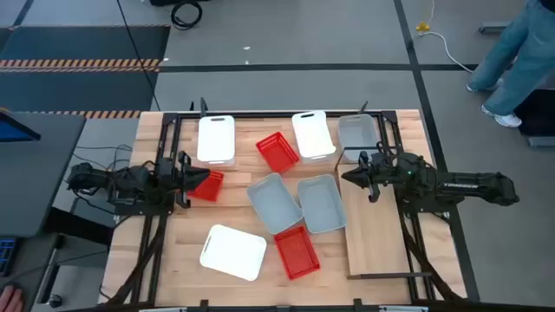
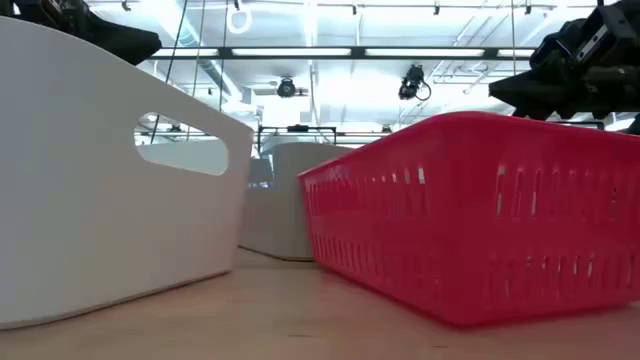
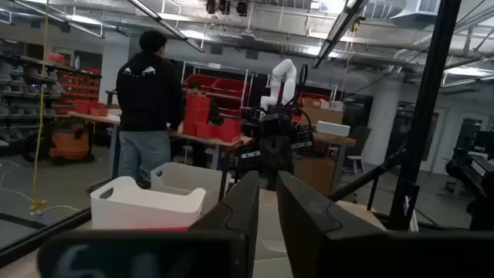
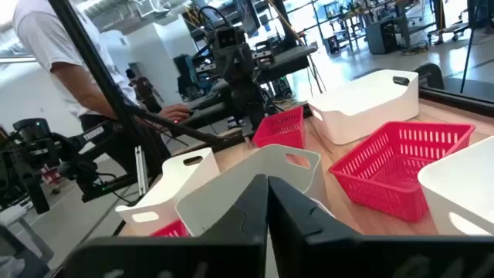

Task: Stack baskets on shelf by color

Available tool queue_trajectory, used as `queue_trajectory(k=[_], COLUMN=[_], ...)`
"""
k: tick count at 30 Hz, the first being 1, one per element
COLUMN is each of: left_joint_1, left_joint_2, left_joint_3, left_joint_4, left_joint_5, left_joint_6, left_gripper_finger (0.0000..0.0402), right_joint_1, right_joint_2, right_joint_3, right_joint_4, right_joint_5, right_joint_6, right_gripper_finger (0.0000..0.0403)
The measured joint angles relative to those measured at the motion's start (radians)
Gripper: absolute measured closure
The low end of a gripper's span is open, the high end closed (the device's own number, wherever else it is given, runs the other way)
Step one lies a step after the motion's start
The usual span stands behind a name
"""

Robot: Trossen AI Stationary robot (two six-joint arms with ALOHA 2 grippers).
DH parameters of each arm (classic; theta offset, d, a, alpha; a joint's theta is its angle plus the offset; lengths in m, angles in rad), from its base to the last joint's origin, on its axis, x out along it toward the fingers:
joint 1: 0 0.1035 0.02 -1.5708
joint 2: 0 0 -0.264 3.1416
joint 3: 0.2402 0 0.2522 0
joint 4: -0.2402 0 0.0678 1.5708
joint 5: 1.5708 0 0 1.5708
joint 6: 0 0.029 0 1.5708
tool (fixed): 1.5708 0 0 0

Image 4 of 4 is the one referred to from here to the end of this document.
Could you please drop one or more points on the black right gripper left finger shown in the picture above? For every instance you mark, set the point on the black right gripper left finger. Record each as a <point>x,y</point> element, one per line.
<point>231,251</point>

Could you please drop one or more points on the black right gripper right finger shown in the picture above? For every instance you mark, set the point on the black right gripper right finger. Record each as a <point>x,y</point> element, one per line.
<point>328,255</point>

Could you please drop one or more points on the red slotted plastic basket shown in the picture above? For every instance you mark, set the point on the red slotted plastic basket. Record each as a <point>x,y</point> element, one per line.
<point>173,229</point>
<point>281,129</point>
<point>386,177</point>

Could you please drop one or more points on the white plastic basket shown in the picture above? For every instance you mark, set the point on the white plastic basket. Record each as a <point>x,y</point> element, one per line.
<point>455,185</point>
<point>231,181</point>
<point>366,108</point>
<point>166,193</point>

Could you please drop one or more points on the black neighbouring robot arm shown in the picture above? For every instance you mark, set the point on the black neighbouring robot arm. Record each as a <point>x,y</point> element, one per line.
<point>92,134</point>

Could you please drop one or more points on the black workbench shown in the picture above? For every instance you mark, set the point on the black workbench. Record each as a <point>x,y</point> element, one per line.
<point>285,58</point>

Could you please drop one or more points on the person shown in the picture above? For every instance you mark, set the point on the person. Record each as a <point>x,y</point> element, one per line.
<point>143,90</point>
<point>46,38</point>

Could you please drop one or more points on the grey cabinet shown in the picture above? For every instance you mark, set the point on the grey cabinet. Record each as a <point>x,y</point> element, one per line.
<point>380,36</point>

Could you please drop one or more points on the black chair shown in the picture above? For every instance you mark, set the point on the black chair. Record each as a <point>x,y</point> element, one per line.
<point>430,75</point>

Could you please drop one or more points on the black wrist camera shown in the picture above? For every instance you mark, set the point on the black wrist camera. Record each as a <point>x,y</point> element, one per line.
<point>227,37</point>

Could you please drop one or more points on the aluminium bracket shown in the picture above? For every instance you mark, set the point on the aluminium bracket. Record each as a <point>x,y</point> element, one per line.
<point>141,170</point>

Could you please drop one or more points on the black rig frame strut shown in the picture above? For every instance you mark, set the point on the black rig frame strut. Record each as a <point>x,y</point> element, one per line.
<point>93,58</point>

